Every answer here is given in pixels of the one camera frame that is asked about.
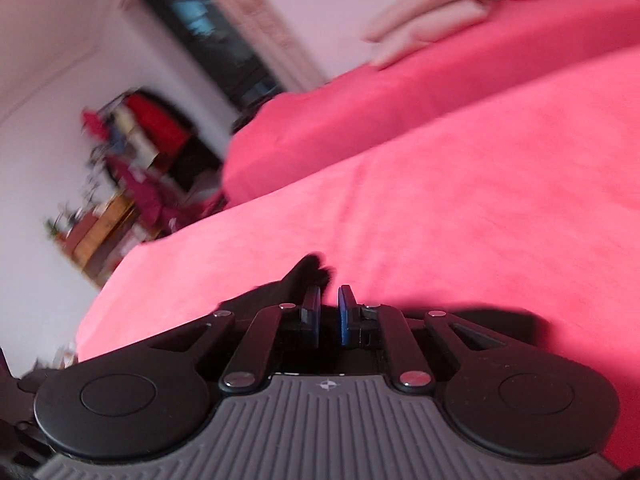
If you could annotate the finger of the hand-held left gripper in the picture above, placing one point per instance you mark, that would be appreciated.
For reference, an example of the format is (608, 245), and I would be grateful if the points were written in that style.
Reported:
(20, 410)

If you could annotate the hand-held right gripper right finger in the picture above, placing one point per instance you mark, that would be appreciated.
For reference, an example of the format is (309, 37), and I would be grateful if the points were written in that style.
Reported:
(345, 317)

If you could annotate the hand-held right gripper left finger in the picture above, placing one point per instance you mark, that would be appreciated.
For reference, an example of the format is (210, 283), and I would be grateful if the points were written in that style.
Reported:
(311, 320)

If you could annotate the pink fleece blanket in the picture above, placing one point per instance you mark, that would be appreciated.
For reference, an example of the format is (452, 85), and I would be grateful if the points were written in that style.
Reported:
(450, 200)

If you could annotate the wooden cabinet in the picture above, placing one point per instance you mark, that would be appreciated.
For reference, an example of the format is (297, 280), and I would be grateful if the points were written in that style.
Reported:
(100, 240)

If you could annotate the dark cloth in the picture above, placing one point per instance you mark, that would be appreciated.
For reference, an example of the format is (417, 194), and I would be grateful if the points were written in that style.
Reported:
(247, 120)

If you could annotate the maroon garment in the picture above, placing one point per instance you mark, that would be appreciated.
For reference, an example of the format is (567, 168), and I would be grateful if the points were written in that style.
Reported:
(145, 190)

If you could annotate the red bed sheet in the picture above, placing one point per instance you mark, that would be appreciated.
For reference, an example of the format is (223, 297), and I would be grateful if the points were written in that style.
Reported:
(400, 95)

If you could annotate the red padded vest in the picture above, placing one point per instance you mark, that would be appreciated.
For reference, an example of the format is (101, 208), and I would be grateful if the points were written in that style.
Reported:
(157, 120)

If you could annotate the cream shirt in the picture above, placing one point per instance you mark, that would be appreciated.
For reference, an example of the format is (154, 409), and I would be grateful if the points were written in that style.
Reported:
(135, 135)

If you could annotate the red cloth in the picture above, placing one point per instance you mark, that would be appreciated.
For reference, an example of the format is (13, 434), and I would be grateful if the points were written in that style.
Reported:
(94, 125)

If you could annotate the pink pillow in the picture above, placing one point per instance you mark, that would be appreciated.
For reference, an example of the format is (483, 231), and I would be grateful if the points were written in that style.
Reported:
(430, 2)
(425, 35)

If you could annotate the pink patterned curtain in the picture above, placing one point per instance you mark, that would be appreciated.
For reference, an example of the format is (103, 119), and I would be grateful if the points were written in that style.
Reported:
(265, 20)

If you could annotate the dark window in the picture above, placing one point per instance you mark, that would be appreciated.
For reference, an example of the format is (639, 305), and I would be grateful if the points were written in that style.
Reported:
(210, 30)

